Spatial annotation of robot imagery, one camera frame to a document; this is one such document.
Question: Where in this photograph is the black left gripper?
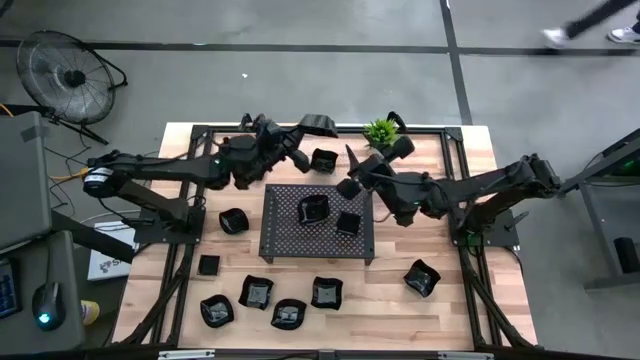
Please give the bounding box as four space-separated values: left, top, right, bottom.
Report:
222 113 340 190

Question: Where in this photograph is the small black square plate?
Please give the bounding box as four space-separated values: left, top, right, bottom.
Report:
335 211 363 238
197 254 222 277

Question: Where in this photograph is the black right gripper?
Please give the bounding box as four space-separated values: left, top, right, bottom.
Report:
335 134 416 201

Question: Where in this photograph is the large black wavy square plate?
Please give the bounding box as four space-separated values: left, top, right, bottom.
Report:
237 274 275 311
310 276 345 311

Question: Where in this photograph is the grey desk surface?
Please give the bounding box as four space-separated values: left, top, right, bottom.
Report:
0 230 86 354

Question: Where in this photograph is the green plant in white pot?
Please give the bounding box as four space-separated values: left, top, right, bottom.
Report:
363 118 400 151

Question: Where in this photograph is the small black wavy plate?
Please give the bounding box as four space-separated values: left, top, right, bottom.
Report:
309 148 339 175
402 258 442 299

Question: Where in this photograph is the black perforated metal riser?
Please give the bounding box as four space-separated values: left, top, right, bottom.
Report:
258 183 375 265

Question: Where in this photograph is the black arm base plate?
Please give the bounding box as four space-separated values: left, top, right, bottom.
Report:
133 207 206 245
448 207 530 247

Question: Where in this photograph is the black floor stand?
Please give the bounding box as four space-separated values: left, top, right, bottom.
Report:
0 102 110 147

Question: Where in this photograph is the black rounded plate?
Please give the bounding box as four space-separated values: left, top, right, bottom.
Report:
199 293 235 329
218 207 250 236
270 298 308 331

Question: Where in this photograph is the white printed cardboard box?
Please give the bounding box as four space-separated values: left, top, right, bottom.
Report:
87 219 140 282

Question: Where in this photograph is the black diagonal beam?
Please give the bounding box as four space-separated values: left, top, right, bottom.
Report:
49 209 137 265

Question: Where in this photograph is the grey case with tape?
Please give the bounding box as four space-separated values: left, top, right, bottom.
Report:
0 110 54 254

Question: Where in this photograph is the backlit keyboard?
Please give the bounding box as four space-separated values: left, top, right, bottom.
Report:
0 257 21 321

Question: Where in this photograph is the black leaf shaped plate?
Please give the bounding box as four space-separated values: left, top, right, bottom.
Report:
297 194 332 226

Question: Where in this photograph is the black metal floor fan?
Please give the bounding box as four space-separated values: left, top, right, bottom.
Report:
15 29 129 126

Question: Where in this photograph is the grey metal cart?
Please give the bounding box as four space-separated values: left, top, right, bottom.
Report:
559 128 640 294

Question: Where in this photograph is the yellow extension cord plug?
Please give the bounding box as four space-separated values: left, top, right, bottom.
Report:
49 160 99 181

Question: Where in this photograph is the person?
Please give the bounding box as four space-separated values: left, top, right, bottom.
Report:
541 0 640 50

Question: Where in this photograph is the silver aluminium extrusion bar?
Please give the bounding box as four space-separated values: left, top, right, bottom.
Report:
158 349 216 360
437 351 495 360

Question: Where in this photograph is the black computer mouse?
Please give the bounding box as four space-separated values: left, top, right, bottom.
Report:
31 280 66 332

